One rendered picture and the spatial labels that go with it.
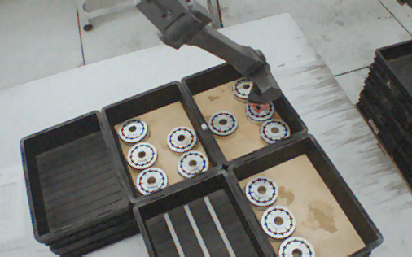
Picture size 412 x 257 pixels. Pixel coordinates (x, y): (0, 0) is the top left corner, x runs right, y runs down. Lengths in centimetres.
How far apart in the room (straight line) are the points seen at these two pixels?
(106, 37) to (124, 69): 135
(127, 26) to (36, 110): 155
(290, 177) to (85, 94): 98
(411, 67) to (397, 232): 105
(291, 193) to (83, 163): 72
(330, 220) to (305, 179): 16
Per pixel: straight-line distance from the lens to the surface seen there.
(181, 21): 82
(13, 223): 155
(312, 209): 123
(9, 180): 165
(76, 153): 142
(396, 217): 144
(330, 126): 156
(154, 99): 140
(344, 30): 307
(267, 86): 114
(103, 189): 131
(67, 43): 321
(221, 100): 143
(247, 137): 133
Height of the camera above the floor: 194
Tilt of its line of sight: 55 degrees down
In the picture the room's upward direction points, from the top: 7 degrees counter-clockwise
